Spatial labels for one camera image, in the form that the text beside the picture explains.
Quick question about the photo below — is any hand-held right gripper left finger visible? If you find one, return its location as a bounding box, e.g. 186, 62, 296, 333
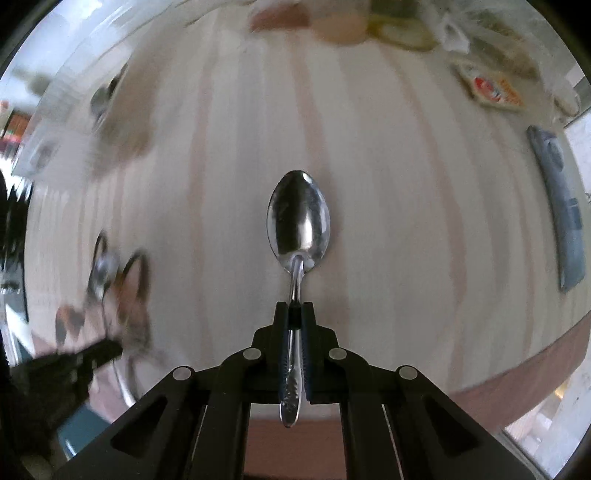
51, 301, 291, 480

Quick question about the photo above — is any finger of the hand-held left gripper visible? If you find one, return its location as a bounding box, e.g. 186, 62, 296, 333
28, 338, 124, 372

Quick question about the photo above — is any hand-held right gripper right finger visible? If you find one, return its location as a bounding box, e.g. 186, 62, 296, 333
300, 301, 537, 480

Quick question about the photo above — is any clear plastic container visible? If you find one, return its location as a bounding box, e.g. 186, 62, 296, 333
10, 25, 160, 178

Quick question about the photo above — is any striped cat print tablecloth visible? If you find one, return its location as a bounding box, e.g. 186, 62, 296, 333
22, 0, 591, 428

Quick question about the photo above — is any blue smartphone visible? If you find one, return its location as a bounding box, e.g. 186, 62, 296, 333
526, 125, 584, 293

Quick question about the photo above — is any small printed card box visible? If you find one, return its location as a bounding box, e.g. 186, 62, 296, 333
454, 62, 527, 113

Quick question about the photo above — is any brown lid clear jar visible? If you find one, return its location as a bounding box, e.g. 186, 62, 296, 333
313, 7, 371, 46

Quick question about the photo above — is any pink packet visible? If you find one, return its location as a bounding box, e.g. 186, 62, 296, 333
248, 4, 311, 34

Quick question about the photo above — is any clear oil jug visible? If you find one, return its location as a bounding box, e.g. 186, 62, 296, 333
366, 11, 440, 52

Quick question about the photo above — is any clear plastic bag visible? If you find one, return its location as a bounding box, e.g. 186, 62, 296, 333
431, 0, 580, 118

